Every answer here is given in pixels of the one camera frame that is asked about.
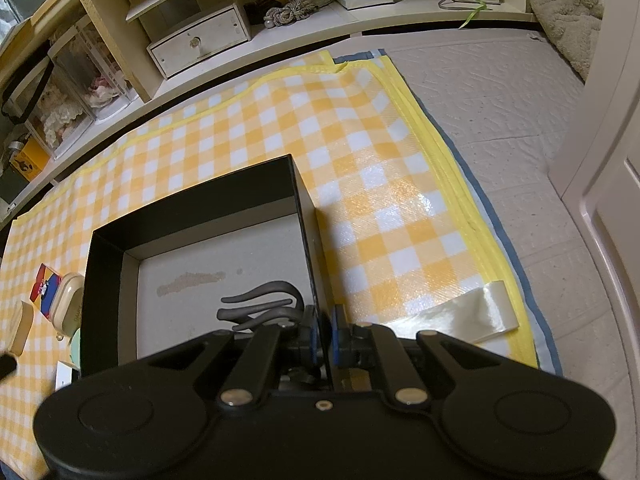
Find black bag strap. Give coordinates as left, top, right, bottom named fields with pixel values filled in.
left=0, top=54, right=55, bottom=125

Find clear tape strip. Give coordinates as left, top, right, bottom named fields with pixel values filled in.
left=415, top=279, right=521, bottom=346

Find dark shoelace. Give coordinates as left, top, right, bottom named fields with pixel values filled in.
left=216, top=281, right=313, bottom=335

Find yellow box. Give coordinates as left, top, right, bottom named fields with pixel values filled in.
left=9, top=140, right=52, bottom=184

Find yellow checkered mat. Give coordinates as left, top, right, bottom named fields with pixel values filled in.
left=0, top=50, right=538, bottom=467

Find doll in cream dress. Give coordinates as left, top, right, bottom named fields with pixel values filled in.
left=39, top=84, right=90, bottom=147

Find colourful card box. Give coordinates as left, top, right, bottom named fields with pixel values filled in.
left=29, top=262, right=63, bottom=319

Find white charger plug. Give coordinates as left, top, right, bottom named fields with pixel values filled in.
left=55, top=360, right=81, bottom=392

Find small white drawer unit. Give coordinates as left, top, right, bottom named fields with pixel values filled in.
left=125, top=0, right=251, bottom=81

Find grey plush cushions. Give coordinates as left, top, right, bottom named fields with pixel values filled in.
left=529, top=0, right=608, bottom=81

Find oval wooden box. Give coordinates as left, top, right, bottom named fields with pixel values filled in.
left=9, top=301, right=35, bottom=356

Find beige earbud case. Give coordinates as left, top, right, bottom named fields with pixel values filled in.
left=50, top=272, right=86, bottom=337

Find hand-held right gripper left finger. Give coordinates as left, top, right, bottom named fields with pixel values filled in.
left=134, top=307, right=325, bottom=407

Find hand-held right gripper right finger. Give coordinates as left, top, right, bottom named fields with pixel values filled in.
left=331, top=304, right=505, bottom=406

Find white door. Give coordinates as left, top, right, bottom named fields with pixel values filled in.
left=547, top=0, right=640, bottom=321

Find black cardboard box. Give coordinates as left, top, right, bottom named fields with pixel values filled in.
left=80, top=154, right=346, bottom=378

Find blue-edged mat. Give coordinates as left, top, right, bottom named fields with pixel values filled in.
left=332, top=48, right=566, bottom=377

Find doll in pink dress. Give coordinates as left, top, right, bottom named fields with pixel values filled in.
left=86, top=71, right=127, bottom=110

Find wooden headboard shelf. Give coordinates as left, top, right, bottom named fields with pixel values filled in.
left=0, top=0, right=541, bottom=211

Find beaded cord bundle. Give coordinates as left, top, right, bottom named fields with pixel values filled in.
left=264, top=0, right=331, bottom=28

